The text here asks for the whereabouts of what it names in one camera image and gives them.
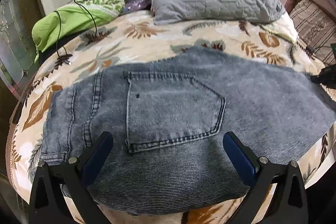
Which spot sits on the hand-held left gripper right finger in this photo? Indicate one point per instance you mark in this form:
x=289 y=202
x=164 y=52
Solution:
x=242 y=159

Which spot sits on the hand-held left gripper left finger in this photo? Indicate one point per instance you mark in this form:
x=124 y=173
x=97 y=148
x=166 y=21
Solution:
x=96 y=158

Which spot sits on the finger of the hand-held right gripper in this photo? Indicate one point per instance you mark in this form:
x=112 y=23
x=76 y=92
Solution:
x=326 y=75

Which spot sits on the blue denim pants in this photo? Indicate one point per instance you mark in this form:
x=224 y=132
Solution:
x=170 y=108

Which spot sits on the brown striped cushion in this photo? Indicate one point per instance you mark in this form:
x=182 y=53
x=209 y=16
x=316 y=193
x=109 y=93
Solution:
x=312 y=24

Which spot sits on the pale yellow blanket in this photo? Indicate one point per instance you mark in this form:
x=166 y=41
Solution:
x=283 y=27

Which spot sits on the beige leaf-printed blanket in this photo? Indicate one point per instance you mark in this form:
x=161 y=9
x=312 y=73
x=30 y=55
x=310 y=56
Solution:
x=157 y=40

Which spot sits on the lime green cloth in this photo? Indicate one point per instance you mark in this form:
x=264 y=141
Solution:
x=68 y=22

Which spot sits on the wooden wardrobe with etched glass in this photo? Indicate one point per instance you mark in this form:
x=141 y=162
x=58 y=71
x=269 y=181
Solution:
x=13 y=29

